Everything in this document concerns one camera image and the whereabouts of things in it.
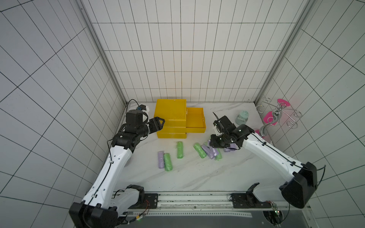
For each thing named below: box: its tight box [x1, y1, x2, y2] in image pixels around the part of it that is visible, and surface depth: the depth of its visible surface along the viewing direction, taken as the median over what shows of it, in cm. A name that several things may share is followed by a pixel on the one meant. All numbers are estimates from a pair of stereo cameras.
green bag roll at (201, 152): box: [193, 142, 207, 159], surface depth 91 cm
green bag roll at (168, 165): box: [163, 152, 173, 172], surface depth 87 cm
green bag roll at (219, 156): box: [214, 148, 223, 162], surface depth 89 cm
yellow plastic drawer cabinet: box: [153, 99, 187, 139], surface depth 88 cm
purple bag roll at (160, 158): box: [157, 151, 165, 169], surface depth 87 cm
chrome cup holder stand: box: [256, 96, 303, 137], surface depth 80 cm
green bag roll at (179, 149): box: [176, 141, 184, 159], surface depth 92 cm
